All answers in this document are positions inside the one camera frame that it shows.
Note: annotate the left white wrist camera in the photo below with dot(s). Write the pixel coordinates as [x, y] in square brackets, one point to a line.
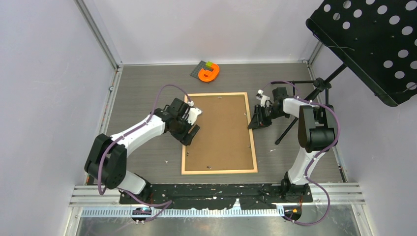
[193, 113]

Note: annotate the grey building baseplate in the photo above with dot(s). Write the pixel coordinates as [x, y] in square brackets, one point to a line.
[195, 72]

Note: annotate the black perforated music stand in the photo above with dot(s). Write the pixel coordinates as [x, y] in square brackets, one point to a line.
[376, 40]

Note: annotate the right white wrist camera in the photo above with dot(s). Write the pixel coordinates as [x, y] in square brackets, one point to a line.
[264, 99]

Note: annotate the orange plastic horseshoe piece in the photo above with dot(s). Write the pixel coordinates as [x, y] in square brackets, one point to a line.
[206, 75]

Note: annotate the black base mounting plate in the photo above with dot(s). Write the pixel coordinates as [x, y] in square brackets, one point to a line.
[223, 196]

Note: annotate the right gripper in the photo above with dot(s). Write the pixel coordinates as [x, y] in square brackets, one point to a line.
[258, 120]

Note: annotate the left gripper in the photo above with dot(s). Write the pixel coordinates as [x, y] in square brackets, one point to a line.
[186, 140]

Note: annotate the aluminium rail frame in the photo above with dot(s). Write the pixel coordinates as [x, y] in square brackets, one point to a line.
[91, 214]

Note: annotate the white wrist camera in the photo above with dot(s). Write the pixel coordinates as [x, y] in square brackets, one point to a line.
[193, 113]
[264, 99]

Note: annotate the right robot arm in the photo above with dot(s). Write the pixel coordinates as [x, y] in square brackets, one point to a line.
[317, 134]

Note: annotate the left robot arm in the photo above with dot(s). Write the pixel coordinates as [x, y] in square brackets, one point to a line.
[107, 159]

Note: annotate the wooden picture frame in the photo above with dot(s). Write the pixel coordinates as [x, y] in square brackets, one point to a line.
[252, 150]

